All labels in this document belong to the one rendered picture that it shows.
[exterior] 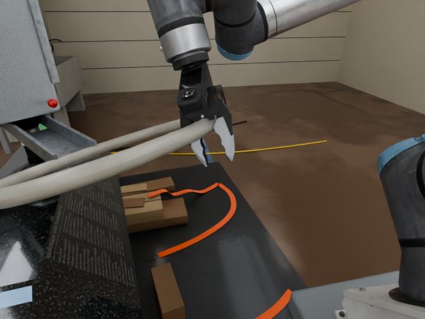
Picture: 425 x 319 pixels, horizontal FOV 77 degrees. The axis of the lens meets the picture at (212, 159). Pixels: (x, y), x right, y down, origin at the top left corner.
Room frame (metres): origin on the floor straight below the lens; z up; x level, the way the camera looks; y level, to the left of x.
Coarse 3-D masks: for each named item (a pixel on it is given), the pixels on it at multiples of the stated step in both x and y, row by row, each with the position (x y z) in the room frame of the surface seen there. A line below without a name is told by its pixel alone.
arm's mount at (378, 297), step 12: (360, 288) 0.36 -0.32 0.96; (372, 288) 0.37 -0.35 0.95; (384, 288) 0.36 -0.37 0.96; (396, 288) 0.34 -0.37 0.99; (348, 300) 0.36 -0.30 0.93; (360, 300) 0.33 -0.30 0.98; (372, 300) 0.31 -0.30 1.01; (384, 300) 0.29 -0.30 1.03; (396, 300) 0.28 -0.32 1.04; (408, 300) 0.27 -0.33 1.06; (336, 312) 0.37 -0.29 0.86; (348, 312) 0.35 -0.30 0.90; (360, 312) 0.32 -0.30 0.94; (372, 312) 0.30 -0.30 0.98; (384, 312) 0.28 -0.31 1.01; (396, 312) 0.26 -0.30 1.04; (408, 312) 0.25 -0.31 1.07; (420, 312) 0.23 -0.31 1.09
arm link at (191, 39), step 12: (192, 24) 0.51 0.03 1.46; (204, 24) 0.54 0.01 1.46; (168, 36) 0.51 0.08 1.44; (180, 36) 0.50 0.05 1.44; (192, 36) 0.50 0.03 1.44; (204, 36) 0.52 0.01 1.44; (168, 48) 0.51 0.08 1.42; (180, 48) 0.50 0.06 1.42; (192, 48) 0.50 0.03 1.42; (204, 48) 0.51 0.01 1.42; (168, 60) 0.51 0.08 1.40
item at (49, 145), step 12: (48, 120) 0.92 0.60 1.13; (12, 132) 0.86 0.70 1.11; (24, 132) 0.77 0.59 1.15; (36, 132) 0.88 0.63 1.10; (48, 132) 0.88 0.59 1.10; (60, 132) 0.86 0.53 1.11; (72, 132) 0.78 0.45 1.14; (24, 144) 0.79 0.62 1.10; (36, 144) 0.69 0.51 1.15; (48, 144) 0.77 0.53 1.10; (60, 144) 0.77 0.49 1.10; (72, 144) 0.77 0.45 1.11; (84, 144) 0.73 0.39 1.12; (96, 144) 0.70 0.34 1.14; (48, 156) 0.64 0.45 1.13; (60, 156) 0.69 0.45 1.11
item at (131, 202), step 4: (124, 200) 1.64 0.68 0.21; (128, 200) 1.64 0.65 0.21; (132, 200) 1.64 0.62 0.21; (136, 200) 1.64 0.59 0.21; (140, 200) 1.64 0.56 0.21; (144, 200) 1.65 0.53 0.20; (128, 204) 1.59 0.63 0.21; (132, 204) 1.59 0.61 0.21; (136, 204) 1.59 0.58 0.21; (140, 204) 1.59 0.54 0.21
